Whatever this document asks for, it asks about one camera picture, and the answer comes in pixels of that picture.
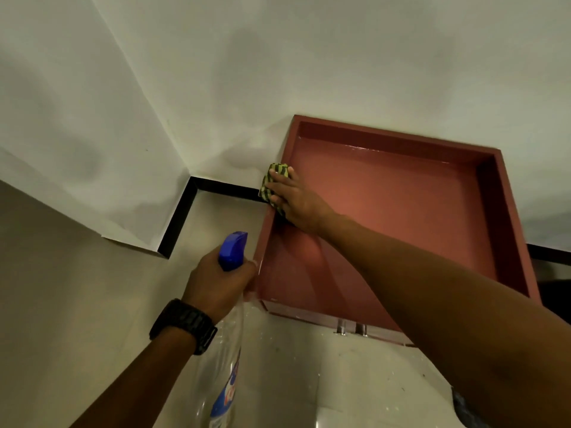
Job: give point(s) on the person's right hand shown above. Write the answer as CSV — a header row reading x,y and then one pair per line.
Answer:
x,y
303,204

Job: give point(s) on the person's left hand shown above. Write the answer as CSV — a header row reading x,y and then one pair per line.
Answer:
x,y
209,285

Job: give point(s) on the person's right fingers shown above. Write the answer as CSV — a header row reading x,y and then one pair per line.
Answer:
x,y
280,188

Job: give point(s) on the person's left fingers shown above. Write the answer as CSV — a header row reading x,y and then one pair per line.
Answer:
x,y
250,275

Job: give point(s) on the green striped cleaning cloth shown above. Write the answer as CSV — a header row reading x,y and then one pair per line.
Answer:
x,y
269,180

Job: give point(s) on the clear spray bottle blue nozzle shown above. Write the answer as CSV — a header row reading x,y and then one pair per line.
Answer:
x,y
223,378

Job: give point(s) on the person's left forearm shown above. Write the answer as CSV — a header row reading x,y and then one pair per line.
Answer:
x,y
138,387

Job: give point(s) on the person's right forearm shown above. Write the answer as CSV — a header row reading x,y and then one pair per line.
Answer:
x,y
446,307

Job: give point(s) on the black wristwatch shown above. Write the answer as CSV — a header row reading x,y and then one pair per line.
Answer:
x,y
187,323

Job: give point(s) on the black baseboard strip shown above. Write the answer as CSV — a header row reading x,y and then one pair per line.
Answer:
x,y
178,218

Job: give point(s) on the red square basin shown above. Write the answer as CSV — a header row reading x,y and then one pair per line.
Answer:
x,y
401,196

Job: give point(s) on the person's blue trousers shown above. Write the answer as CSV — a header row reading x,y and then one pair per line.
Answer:
x,y
466,412

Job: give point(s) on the metal basin bracket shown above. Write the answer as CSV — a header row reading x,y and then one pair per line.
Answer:
x,y
361,330
341,328

